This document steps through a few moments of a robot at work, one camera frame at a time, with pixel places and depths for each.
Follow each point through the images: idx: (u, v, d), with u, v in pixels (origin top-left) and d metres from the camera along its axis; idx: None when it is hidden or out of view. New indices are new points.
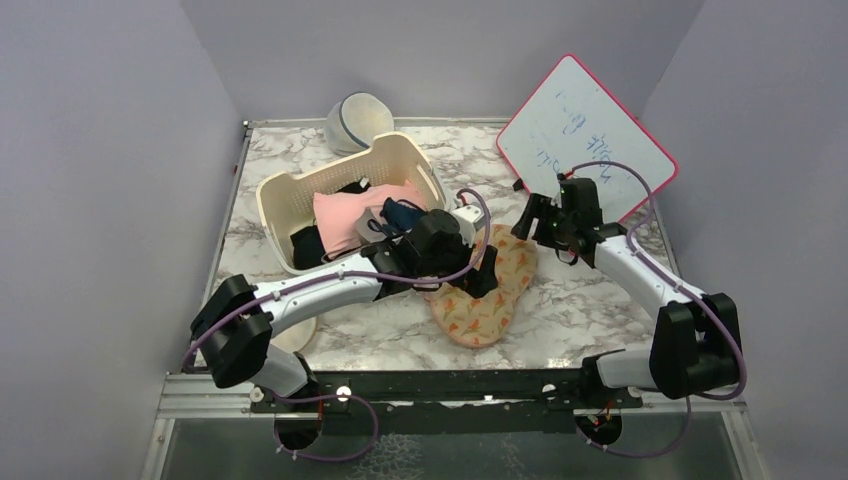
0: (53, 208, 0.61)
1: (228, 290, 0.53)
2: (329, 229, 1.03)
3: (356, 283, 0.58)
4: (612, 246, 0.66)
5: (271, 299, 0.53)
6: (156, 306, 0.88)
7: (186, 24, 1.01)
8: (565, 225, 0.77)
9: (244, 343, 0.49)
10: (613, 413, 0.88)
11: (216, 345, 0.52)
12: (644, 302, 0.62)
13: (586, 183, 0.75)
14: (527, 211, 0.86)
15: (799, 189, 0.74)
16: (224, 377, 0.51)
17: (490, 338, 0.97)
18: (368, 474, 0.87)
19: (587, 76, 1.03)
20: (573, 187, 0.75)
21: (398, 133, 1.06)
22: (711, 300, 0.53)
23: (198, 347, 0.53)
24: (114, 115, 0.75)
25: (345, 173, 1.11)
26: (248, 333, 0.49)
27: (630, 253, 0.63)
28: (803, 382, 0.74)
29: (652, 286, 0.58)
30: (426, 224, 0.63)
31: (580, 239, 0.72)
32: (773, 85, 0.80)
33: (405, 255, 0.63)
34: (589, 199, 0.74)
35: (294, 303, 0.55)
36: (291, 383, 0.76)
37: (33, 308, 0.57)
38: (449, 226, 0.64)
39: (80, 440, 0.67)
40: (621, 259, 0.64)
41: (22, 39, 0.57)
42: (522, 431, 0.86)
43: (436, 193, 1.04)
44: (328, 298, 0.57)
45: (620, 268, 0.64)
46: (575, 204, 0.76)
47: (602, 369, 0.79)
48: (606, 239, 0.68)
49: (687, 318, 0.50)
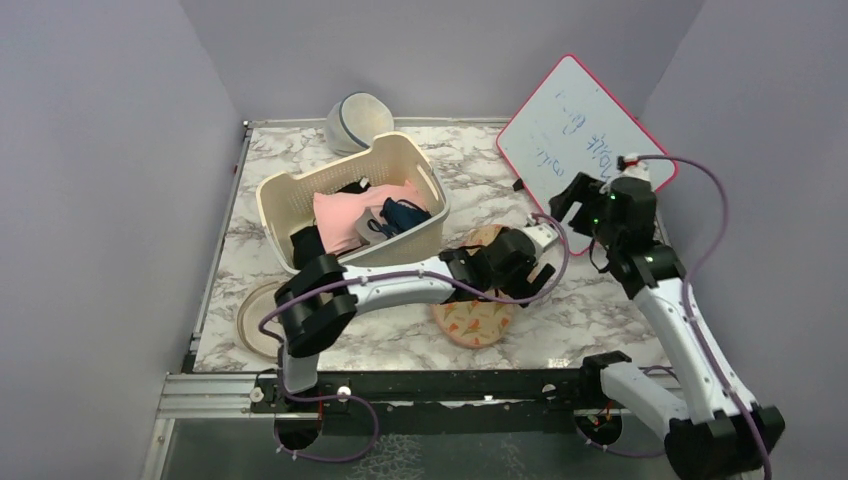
0: (53, 206, 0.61)
1: (320, 267, 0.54)
2: (330, 229, 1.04)
3: (432, 283, 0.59)
4: (663, 299, 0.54)
5: (357, 282, 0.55)
6: (156, 305, 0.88)
7: (186, 24, 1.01)
8: (604, 233, 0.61)
9: (330, 319, 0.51)
10: (613, 413, 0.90)
11: (295, 317, 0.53)
12: (674, 365, 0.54)
13: (647, 195, 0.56)
14: (569, 193, 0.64)
15: (799, 189, 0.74)
16: (299, 348, 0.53)
17: (490, 338, 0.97)
18: (368, 474, 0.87)
19: (587, 76, 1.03)
20: (629, 199, 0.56)
21: (398, 133, 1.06)
22: (759, 414, 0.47)
23: (276, 315, 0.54)
24: (114, 115, 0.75)
25: (345, 173, 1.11)
26: (333, 311, 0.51)
27: (683, 318, 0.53)
28: (803, 382, 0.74)
29: (699, 377, 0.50)
30: (505, 241, 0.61)
31: (624, 266, 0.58)
32: (773, 84, 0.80)
33: (477, 267, 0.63)
34: (643, 217, 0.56)
35: (377, 291, 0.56)
36: (299, 384, 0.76)
37: (32, 307, 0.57)
38: (527, 248, 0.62)
39: (80, 439, 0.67)
40: (668, 319, 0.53)
41: (22, 37, 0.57)
42: (524, 430, 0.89)
43: (436, 193, 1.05)
44: (406, 293, 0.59)
45: (665, 327, 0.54)
46: (622, 217, 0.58)
47: (607, 382, 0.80)
48: (657, 285, 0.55)
49: (726, 435, 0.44)
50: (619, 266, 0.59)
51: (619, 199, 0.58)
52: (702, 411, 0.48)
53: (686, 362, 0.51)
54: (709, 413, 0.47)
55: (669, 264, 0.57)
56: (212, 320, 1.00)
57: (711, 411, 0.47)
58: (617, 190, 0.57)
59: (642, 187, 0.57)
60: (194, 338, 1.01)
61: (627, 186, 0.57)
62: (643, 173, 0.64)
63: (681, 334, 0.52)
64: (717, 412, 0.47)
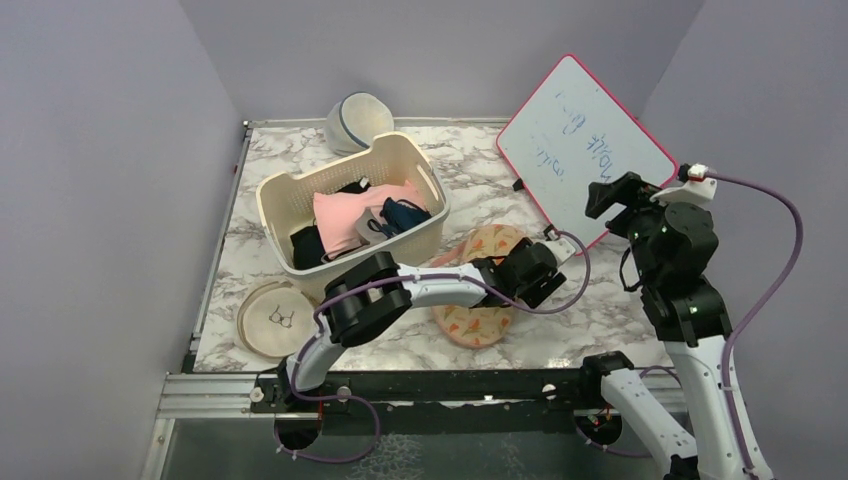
0: (52, 206, 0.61)
1: (376, 263, 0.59)
2: (330, 229, 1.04)
3: (469, 287, 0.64)
4: (701, 363, 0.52)
5: (412, 279, 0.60)
6: (156, 306, 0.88)
7: (186, 24, 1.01)
8: (643, 254, 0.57)
9: (385, 311, 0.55)
10: (612, 414, 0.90)
11: (348, 308, 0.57)
12: (694, 419, 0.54)
13: (708, 239, 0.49)
14: (611, 195, 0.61)
15: (799, 190, 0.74)
16: (349, 337, 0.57)
17: (490, 338, 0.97)
18: (368, 474, 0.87)
19: (588, 76, 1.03)
20: (685, 240, 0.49)
21: (397, 133, 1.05)
22: None
23: (330, 306, 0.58)
24: (113, 115, 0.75)
25: (346, 173, 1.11)
26: (391, 303, 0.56)
27: (718, 385, 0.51)
28: (802, 383, 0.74)
29: (722, 451, 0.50)
30: (532, 253, 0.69)
31: (663, 309, 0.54)
32: (773, 84, 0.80)
33: (504, 275, 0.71)
34: (696, 262, 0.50)
35: (426, 289, 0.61)
36: (309, 380, 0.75)
37: (33, 307, 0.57)
38: (550, 261, 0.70)
39: (80, 440, 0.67)
40: (702, 384, 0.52)
41: (22, 37, 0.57)
42: (522, 431, 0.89)
43: (436, 193, 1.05)
44: (447, 294, 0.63)
45: (696, 388, 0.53)
46: (669, 253, 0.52)
47: (613, 398, 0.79)
48: (697, 346, 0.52)
49: None
50: (657, 306, 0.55)
51: (672, 235, 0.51)
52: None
53: (710, 430, 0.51)
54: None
55: (714, 316, 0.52)
56: (212, 320, 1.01)
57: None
58: (672, 226, 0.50)
59: (702, 224, 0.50)
60: (194, 338, 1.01)
61: (683, 221, 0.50)
62: (708, 189, 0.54)
63: (713, 406, 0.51)
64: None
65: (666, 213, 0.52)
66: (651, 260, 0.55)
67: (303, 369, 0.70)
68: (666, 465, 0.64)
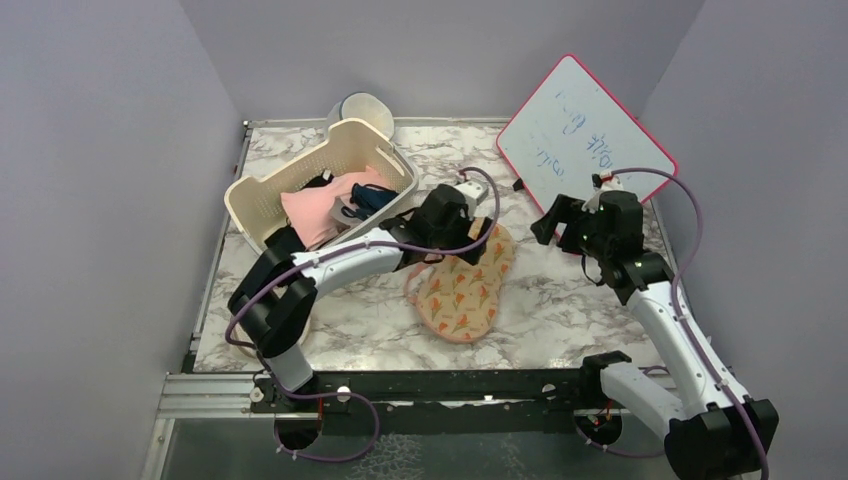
0: (54, 207, 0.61)
1: (268, 261, 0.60)
2: (304, 223, 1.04)
3: (381, 251, 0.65)
4: (654, 301, 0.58)
5: (310, 265, 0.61)
6: (156, 306, 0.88)
7: (187, 25, 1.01)
8: (594, 240, 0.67)
9: (291, 306, 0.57)
10: (613, 413, 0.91)
11: (258, 315, 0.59)
12: (669, 367, 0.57)
13: (633, 204, 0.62)
14: (552, 214, 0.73)
15: (799, 191, 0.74)
16: (272, 341, 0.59)
17: (481, 332, 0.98)
18: (368, 474, 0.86)
19: (587, 75, 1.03)
20: (617, 207, 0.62)
21: (351, 120, 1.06)
22: (751, 406, 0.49)
23: (239, 322, 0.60)
24: (113, 116, 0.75)
25: (307, 170, 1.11)
26: (295, 296, 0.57)
27: (673, 317, 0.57)
28: (804, 383, 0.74)
29: (693, 373, 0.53)
30: (436, 197, 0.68)
31: (616, 272, 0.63)
32: (773, 84, 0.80)
33: (417, 229, 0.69)
34: (631, 226, 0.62)
35: (331, 270, 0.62)
36: (297, 377, 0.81)
37: (31, 307, 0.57)
38: (458, 198, 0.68)
39: (81, 440, 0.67)
40: (660, 320, 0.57)
41: (23, 39, 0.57)
42: (522, 431, 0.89)
43: (400, 169, 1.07)
44: (357, 266, 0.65)
45: (659, 328, 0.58)
46: (612, 226, 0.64)
47: (605, 380, 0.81)
48: (647, 288, 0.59)
49: (722, 423, 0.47)
50: (611, 272, 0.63)
51: (609, 209, 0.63)
52: (697, 405, 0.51)
53: (679, 361, 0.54)
54: (703, 406, 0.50)
55: (659, 270, 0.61)
56: (212, 320, 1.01)
57: (705, 405, 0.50)
58: (604, 202, 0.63)
59: (628, 198, 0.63)
60: (194, 338, 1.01)
61: (615, 198, 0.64)
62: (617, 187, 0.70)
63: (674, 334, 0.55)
64: (710, 405, 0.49)
65: (601, 196, 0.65)
66: (601, 240, 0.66)
67: (280, 375, 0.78)
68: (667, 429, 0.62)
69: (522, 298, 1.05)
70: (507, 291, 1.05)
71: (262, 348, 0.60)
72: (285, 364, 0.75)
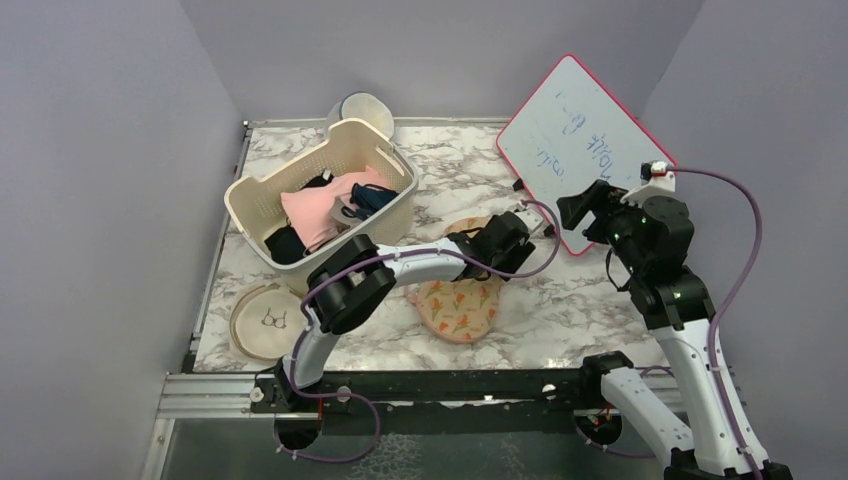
0: (54, 207, 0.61)
1: (356, 246, 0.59)
2: (303, 223, 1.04)
3: (449, 260, 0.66)
4: (689, 346, 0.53)
5: (392, 258, 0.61)
6: (156, 306, 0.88)
7: (187, 25, 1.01)
8: (628, 248, 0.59)
9: (371, 290, 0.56)
10: (612, 413, 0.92)
11: (333, 295, 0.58)
12: (686, 405, 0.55)
13: (685, 224, 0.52)
14: (586, 201, 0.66)
15: (798, 192, 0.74)
16: (340, 323, 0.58)
17: (481, 332, 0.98)
18: (368, 474, 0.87)
19: (587, 75, 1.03)
20: (664, 227, 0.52)
21: (350, 121, 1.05)
22: (767, 471, 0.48)
23: (315, 294, 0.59)
24: (113, 116, 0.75)
25: (307, 170, 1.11)
26: (377, 281, 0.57)
27: (706, 367, 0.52)
28: (805, 384, 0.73)
29: (716, 431, 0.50)
30: (504, 222, 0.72)
31: (649, 297, 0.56)
32: (773, 84, 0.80)
33: (480, 246, 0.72)
34: (676, 248, 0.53)
35: (407, 266, 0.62)
36: (307, 377, 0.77)
37: (31, 306, 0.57)
38: (523, 226, 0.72)
39: (81, 441, 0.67)
40: (690, 366, 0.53)
41: (23, 40, 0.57)
42: (521, 431, 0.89)
43: (400, 169, 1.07)
44: (427, 269, 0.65)
45: (685, 370, 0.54)
46: (654, 243, 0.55)
47: (612, 388, 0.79)
48: (682, 328, 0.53)
49: None
50: (642, 294, 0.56)
51: (653, 225, 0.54)
52: (713, 463, 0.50)
53: (703, 413, 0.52)
54: (721, 469, 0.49)
55: (697, 296, 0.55)
56: (212, 320, 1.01)
57: (723, 468, 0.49)
58: (651, 215, 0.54)
59: (678, 213, 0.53)
60: (194, 338, 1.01)
61: (662, 212, 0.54)
62: (669, 184, 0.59)
63: (704, 388, 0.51)
64: (729, 471, 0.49)
65: (646, 205, 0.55)
66: (636, 253, 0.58)
67: (300, 365, 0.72)
68: (666, 458, 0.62)
69: (522, 298, 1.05)
70: (506, 291, 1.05)
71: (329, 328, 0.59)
72: (315, 357, 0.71)
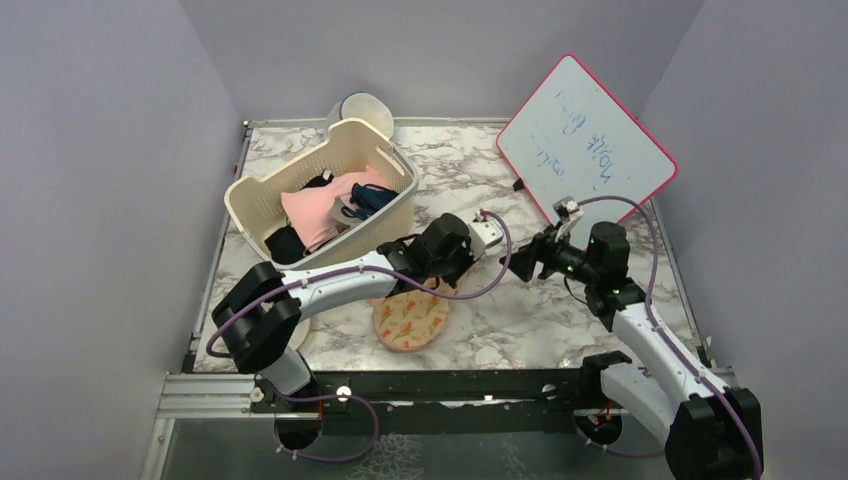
0: (54, 206, 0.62)
1: (257, 278, 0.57)
2: (304, 223, 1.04)
3: (374, 276, 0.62)
4: (632, 317, 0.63)
5: (299, 285, 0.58)
6: (156, 305, 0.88)
7: (187, 25, 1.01)
8: (582, 269, 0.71)
9: (269, 328, 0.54)
10: (613, 414, 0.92)
11: (241, 331, 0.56)
12: (658, 377, 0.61)
13: (621, 242, 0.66)
14: (529, 252, 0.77)
15: (797, 193, 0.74)
16: (246, 361, 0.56)
17: (420, 341, 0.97)
18: (368, 474, 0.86)
19: (587, 75, 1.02)
20: (605, 245, 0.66)
21: (352, 121, 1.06)
22: (733, 395, 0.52)
23: (223, 332, 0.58)
24: (113, 115, 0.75)
25: (307, 170, 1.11)
26: (276, 318, 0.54)
27: (651, 329, 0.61)
28: (806, 383, 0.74)
29: (673, 372, 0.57)
30: (439, 226, 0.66)
31: (599, 301, 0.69)
32: (771, 83, 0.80)
33: (417, 254, 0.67)
34: (618, 261, 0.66)
35: (320, 292, 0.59)
36: (292, 383, 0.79)
37: (31, 305, 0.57)
38: (461, 229, 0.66)
39: (81, 439, 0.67)
40: (641, 333, 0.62)
41: (24, 38, 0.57)
42: (522, 431, 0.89)
43: (400, 169, 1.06)
44: (347, 290, 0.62)
45: (639, 340, 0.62)
46: (601, 259, 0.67)
47: (607, 382, 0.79)
48: (626, 308, 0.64)
49: (705, 412, 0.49)
50: (594, 300, 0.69)
51: (598, 244, 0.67)
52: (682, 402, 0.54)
53: (661, 365, 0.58)
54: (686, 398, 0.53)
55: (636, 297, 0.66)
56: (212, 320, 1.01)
57: (689, 397, 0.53)
58: (594, 237, 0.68)
59: (618, 234, 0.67)
60: (194, 338, 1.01)
61: (605, 233, 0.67)
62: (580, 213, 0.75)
63: (653, 341, 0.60)
64: (693, 396, 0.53)
65: (593, 229, 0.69)
66: (587, 271, 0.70)
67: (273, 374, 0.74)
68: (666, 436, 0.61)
69: (522, 299, 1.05)
70: (505, 292, 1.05)
71: (238, 365, 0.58)
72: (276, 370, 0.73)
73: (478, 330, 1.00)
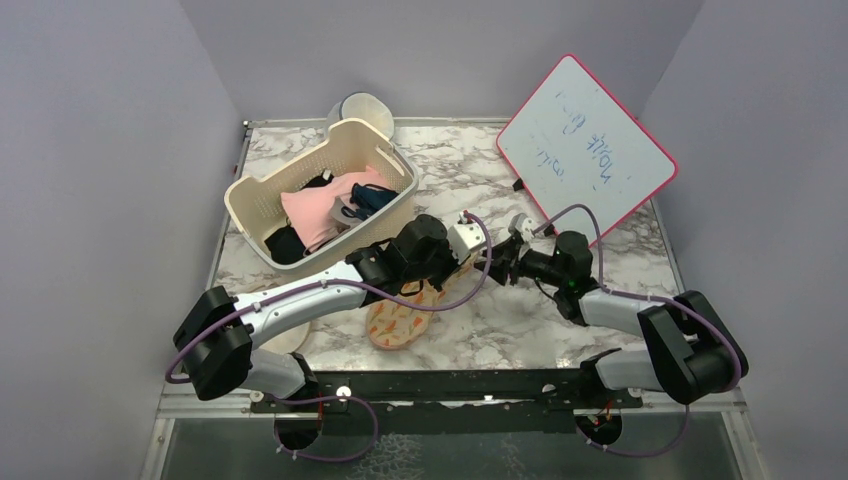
0: (53, 206, 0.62)
1: (209, 303, 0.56)
2: (304, 223, 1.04)
3: (339, 290, 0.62)
4: (590, 294, 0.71)
5: (252, 310, 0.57)
6: (156, 304, 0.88)
7: (187, 26, 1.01)
8: (551, 277, 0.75)
9: (226, 354, 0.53)
10: (613, 413, 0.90)
11: (199, 357, 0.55)
12: (634, 330, 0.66)
13: (587, 252, 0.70)
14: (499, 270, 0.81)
15: (796, 194, 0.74)
16: (206, 388, 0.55)
17: (401, 341, 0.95)
18: (368, 474, 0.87)
19: (587, 75, 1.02)
20: (571, 258, 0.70)
21: (352, 121, 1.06)
22: (684, 297, 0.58)
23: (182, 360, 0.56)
24: (113, 116, 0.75)
25: (308, 170, 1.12)
26: (230, 345, 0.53)
27: (604, 292, 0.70)
28: (806, 383, 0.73)
29: (632, 307, 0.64)
30: (413, 230, 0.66)
31: (569, 306, 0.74)
32: (771, 83, 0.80)
33: (391, 258, 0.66)
34: (586, 268, 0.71)
35: (276, 314, 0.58)
36: (287, 387, 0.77)
37: (31, 304, 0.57)
38: (437, 232, 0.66)
39: (81, 439, 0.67)
40: (603, 302, 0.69)
41: (23, 38, 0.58)
42: (522, 431, 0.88)
43: (400, 169, 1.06)
44: (311, 307, 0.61)
45: (602, 307, 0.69)
46: (569, 268, 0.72)
47: (603, 373, 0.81)
48: (587, 295, 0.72)
49: (661, 315, 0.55)
50: (563, 305, 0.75)
51: (564, 255, 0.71)
52: None
53: (622, 307, 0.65)
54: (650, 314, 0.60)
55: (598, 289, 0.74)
56: None
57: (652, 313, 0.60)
58: (559, 249, 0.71)
59: (583, 244, 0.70)
60: None
61: (571, 243, 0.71)
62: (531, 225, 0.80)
63: (609, 298, 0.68)
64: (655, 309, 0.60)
65: (558, 240, 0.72)
66: (557, 277, 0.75)
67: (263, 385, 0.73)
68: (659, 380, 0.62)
69: (522, 299, 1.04)
70: (505, 292, 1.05)
71: (200, 393, 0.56)
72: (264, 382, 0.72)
73: (478, 330, 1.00)
